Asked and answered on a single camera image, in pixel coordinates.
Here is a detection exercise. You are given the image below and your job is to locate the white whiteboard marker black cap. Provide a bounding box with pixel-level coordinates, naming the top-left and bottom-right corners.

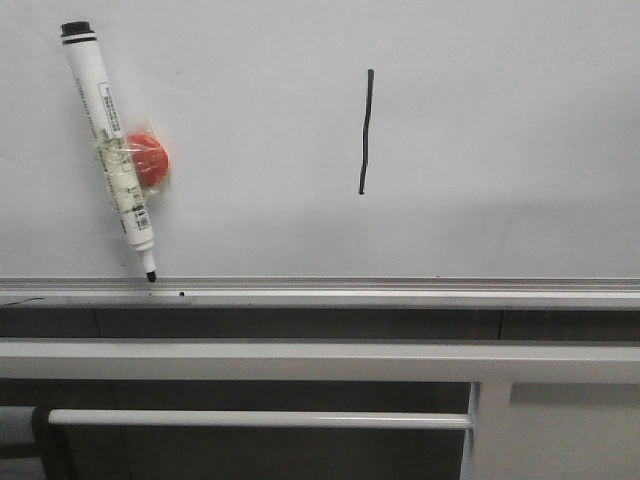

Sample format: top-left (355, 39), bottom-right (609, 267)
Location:
top-left (60, 21), bottom-right (156, 283)

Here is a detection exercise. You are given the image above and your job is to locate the red round magnet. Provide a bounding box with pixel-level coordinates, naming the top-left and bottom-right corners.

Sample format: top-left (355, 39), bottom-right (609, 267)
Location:
top-left (127, 133), bottom-right (170, 189)

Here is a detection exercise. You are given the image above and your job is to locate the white metal whiteboard stand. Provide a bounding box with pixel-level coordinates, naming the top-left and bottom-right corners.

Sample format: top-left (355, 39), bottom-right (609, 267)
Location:
top-left (1, 339), bottom-right (639, 479)

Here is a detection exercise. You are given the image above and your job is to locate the white whiteboard with aluminium frame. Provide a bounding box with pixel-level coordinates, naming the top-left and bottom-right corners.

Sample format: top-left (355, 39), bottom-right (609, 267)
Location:
top-left (1, 1), bottom-right (639, 309)

